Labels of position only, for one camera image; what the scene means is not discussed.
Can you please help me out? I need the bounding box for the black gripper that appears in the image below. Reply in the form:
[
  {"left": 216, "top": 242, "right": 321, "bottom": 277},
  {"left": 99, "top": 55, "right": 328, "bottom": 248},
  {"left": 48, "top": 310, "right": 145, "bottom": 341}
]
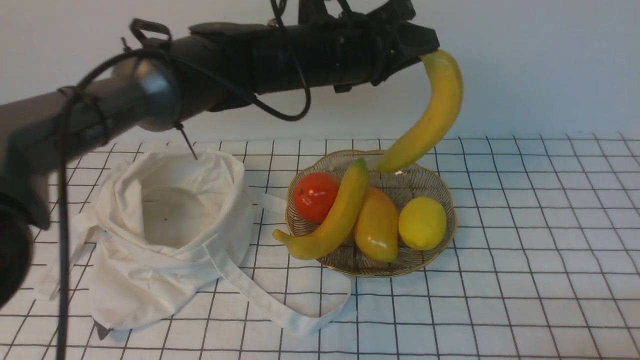
[{"left": 299, "top": 0, "right": 441, "bottom": 93}]

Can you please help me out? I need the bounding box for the yellow banana from bag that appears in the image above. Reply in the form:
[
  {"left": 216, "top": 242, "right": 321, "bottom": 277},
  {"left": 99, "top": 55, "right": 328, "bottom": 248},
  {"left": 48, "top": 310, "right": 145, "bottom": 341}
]
[{"left": 375, "top": 50, "right": 464, "bottom": 174}]

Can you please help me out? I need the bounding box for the white cloth tote bag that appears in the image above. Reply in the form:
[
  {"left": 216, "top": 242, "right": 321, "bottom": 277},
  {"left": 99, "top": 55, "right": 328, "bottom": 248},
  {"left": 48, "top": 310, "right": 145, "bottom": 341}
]
[{"left": 34, "top": 148, "right": 352, "bottom": 341}]

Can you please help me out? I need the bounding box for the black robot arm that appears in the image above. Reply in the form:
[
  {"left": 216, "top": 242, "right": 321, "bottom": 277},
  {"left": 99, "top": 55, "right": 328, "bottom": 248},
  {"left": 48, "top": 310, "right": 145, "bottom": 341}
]
[{"left": 0, "top": 0, "right": 441, "bottom": 305}]

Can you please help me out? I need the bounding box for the red orange tomato fruit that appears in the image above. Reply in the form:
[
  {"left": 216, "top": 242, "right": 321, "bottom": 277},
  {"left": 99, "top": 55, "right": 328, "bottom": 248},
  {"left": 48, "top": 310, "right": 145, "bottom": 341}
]
[{"left": 293, "top": 172, "right": 340, "bottom": 224}]

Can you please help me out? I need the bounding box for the yellow lemon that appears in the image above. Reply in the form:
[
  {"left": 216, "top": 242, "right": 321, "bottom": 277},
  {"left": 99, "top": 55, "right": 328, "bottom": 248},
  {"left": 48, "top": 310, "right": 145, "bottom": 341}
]
[{"left": 398, "top": 197, "right": 447, "bottom": 251}]

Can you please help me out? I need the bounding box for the yellow banana on basket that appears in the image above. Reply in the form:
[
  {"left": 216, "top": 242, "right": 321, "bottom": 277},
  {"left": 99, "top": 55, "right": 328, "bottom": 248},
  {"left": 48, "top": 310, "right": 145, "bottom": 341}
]
[{"left": 272, "top": 157, "right": 369, "bottom": 261}]

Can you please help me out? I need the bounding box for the yellow orange mango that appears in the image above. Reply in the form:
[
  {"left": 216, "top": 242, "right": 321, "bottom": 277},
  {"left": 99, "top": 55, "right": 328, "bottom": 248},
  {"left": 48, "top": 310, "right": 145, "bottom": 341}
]
[{"left": 353, "top": 186, "right": 399, "bottom": 264}]

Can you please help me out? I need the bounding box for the white grid tablecloth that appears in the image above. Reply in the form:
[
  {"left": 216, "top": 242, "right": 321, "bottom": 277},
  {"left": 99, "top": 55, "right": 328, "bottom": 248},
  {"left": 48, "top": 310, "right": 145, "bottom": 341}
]
[{"left": 1, "top": 136, "right": 640, "bottom": 360}]

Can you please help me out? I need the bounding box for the gold wire fruit basket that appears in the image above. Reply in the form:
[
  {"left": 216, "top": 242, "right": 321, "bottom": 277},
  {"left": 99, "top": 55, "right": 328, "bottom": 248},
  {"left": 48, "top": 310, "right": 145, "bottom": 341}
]
[{"left": 285, "top": 149, "right": 458, "bottom": 278}]

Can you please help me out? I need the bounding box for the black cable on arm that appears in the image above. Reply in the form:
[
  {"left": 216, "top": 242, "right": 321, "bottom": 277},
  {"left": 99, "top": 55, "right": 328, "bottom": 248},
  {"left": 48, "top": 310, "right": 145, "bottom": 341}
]
[{"left": 54, "top": 0, "right": 313, "bottom": 360}]

